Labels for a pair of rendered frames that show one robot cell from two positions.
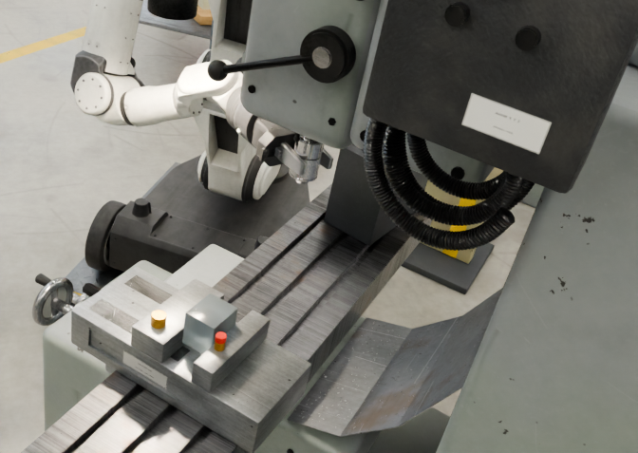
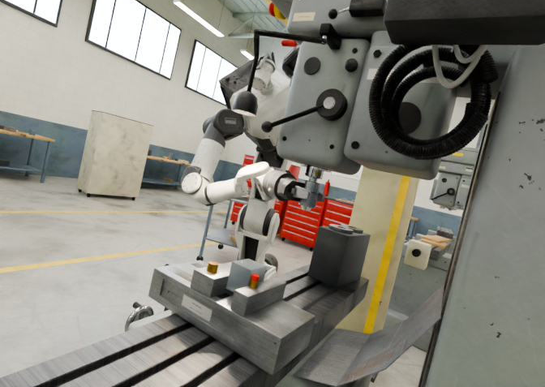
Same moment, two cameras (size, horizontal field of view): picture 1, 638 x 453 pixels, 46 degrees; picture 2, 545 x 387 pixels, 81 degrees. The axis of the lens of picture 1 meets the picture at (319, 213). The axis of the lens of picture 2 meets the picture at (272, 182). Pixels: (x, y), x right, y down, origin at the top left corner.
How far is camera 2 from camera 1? 56 cm
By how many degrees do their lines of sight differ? 32
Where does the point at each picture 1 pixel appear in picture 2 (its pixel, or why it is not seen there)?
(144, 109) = (217, 190)
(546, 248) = (509, 152)
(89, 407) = (150, 328)
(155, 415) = (198, 341)
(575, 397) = not seen: outside the picture
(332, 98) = (332, 133)
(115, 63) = (205, 171)
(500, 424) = (492, 328)
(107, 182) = not seen: hidden behind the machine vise
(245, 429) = (269, 348)
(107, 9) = (207, 146)
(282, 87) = (302, 134)
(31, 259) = not seen: hidden behind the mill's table
